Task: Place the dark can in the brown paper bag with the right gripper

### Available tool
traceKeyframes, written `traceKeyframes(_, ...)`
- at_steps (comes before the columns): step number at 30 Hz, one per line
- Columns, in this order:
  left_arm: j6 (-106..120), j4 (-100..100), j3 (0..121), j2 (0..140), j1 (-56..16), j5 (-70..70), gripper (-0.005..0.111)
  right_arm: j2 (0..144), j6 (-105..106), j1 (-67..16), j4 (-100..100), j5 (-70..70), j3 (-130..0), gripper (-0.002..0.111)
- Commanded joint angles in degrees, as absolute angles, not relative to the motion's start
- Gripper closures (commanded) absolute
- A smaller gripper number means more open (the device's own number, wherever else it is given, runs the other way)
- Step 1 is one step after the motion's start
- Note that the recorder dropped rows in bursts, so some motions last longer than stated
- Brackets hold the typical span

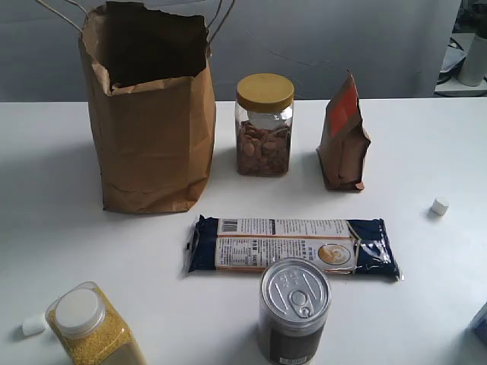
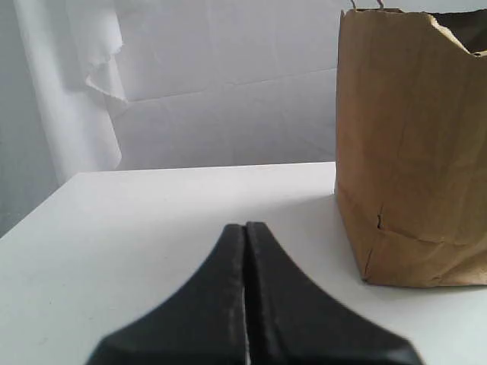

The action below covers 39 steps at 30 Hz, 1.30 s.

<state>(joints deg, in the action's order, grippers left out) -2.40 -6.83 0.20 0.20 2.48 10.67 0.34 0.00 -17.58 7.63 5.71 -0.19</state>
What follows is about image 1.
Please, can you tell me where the brown paper bag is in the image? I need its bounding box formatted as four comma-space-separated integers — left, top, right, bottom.
77, 2, 229, 214

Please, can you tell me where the almond jar with yellow lid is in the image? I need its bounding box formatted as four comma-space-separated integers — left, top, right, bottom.
234, 73, 294, 177

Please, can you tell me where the brown kraft pouch orange label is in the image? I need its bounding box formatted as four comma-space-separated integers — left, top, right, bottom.
317, 72, 371, 192

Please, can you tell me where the clear can with pull-tab lid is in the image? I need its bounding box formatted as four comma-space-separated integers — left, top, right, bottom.
258, 258, 331, 364

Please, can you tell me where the blue noodle package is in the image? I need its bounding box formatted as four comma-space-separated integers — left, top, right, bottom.
186, 216, 403, 281

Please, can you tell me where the small white cap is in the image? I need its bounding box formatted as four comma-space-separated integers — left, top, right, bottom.
430, 196, 450, 216

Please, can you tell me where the millet jar with white lid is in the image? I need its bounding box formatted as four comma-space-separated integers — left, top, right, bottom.
45, 281, 147, 364

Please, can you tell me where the small white block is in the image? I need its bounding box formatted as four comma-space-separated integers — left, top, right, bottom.
21, 313, 47, 337

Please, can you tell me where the white cylinder in background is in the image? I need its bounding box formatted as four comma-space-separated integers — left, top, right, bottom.
457, 34, 486, 87

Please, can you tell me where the blue object at right edge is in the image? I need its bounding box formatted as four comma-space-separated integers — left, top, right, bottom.
469, 303, 487, 347

